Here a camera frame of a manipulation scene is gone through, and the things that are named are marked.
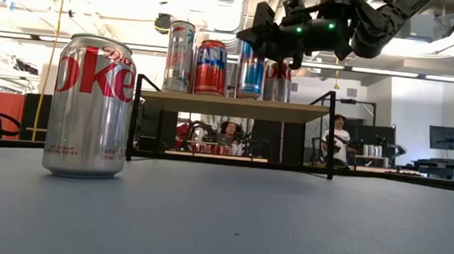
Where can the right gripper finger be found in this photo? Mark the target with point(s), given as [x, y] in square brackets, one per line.
[264, 29]
[293, 60]

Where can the orange panel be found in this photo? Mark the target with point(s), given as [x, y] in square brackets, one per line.
[1, 111]

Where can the wooden shelf black metal frame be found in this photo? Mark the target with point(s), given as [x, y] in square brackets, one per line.
[232, 107]

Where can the dark desk with equipment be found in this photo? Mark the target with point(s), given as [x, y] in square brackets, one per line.
[440, 166]

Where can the red Fanta strawberry can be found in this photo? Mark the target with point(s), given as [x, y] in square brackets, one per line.
[210, 74]

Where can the distant wooden table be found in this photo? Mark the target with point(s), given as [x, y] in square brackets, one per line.
[217, 156]

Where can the silver Diet Coke can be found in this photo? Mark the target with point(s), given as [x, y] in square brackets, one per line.
[89, 113]
[278, 84]

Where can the small white cylinder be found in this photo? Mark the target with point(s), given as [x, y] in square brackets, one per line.
[365, 150]
[378, 151]
[371, 150]

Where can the blue table mat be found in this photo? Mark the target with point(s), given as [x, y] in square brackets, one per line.
[204, 221]

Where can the corrugated silver ventilation duct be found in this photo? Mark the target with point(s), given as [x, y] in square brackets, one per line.
[227, 3]

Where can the blue silver Red Bull can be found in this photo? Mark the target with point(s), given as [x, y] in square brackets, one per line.
[250, 76]

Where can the black aluminium table frame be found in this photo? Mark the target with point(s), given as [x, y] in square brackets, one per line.
[9, 144]

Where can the person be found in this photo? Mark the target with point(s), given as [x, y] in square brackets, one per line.
[229, 133]
[340, 141]

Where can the white Celsius Peach Vibe can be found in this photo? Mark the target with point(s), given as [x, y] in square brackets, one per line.
[179, 59]

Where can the black background robot arm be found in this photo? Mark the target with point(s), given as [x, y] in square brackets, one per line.
[198, 131]
[258, 145]

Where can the black computer monitor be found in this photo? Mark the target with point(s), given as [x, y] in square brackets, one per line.
[447, 137]

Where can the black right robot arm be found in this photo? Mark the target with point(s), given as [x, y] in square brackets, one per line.
[382, 26]

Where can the black panel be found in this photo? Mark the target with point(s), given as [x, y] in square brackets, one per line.
[35, 115]

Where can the black round ceiling fixture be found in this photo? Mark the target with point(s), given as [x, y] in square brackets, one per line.
[162, 22]

